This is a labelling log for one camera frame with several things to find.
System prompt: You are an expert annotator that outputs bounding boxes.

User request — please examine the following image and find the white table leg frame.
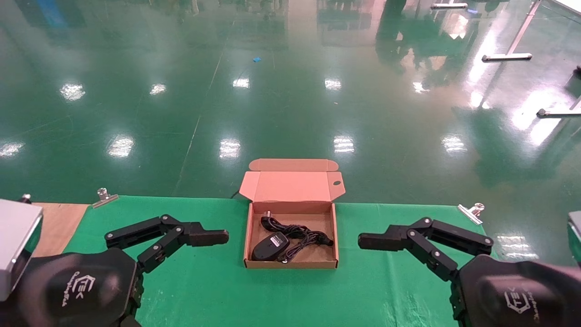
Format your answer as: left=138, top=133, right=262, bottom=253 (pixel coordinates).
left=482, top=0, right=544, bottom=63

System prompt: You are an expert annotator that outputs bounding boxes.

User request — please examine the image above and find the black power adapter with cable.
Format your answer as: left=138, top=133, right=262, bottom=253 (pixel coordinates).
left=251, top=227, right=335, bottom=265

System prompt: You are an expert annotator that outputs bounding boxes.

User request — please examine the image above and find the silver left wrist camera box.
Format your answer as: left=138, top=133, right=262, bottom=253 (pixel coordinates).
left=0, top=198, right=44, bottom=302

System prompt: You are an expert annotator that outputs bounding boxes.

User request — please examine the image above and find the grey table leg foot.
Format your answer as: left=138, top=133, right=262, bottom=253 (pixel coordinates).
left=537, top=97, right=581, bottom=119

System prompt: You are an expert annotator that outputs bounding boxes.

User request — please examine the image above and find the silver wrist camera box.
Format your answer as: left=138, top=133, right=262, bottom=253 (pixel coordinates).
left=0, top=198, right=44, bottom=302
left=567, top=210, right=581, bottom=267

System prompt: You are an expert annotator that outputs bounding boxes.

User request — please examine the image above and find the open brown cardboard box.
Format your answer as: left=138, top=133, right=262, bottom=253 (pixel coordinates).
left=239, top=159, right=346, bottom=269

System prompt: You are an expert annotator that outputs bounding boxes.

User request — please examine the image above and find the silver metal table clamp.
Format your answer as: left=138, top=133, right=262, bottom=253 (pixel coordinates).
left=92, top=188, right=120, bottom=209
left=458, top=203, right=486, bottom=226

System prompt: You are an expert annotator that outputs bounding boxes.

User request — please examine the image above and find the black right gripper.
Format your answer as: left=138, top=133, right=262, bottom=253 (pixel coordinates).
left=451, top=254, right=581, bottom=327

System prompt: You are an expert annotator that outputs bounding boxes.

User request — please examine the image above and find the green table cloth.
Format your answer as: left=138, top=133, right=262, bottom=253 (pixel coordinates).
left=63, top=195, right=496, bottom=327

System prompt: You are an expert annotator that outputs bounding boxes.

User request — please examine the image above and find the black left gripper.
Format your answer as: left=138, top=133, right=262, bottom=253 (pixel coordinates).
left=13, top=248, right=145, bottom=327

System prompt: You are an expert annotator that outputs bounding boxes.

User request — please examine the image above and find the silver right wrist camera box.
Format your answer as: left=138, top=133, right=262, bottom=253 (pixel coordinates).
left=567, top=210, right=581, bottom=267

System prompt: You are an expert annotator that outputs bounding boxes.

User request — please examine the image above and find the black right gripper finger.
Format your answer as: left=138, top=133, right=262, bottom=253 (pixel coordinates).
left=358, top=217, right=494, bottom=282

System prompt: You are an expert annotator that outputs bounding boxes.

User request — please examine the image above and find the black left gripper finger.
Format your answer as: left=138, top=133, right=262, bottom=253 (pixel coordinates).
left=104, top=214, right=230, bottom=274

